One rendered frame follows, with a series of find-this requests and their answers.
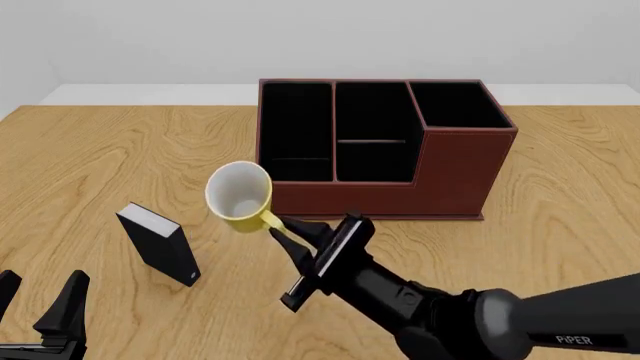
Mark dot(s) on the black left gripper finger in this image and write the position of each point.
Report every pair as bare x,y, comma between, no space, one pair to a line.
67,311
7,290

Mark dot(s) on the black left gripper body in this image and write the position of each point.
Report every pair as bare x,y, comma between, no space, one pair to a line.
40,350

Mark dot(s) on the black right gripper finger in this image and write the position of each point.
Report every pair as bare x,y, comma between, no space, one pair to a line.
312,231
299,255

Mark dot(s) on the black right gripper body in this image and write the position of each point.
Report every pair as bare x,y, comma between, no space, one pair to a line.
340,249

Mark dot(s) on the yellow and white mug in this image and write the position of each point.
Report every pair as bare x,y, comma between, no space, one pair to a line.
239,189

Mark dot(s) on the grey and black right robot arm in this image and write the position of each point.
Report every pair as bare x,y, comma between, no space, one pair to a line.
500,318

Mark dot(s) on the red-brown desk caddy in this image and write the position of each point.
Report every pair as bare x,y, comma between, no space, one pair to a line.
465,168

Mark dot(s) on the black book with white pages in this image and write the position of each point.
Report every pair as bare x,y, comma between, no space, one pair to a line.
162,247

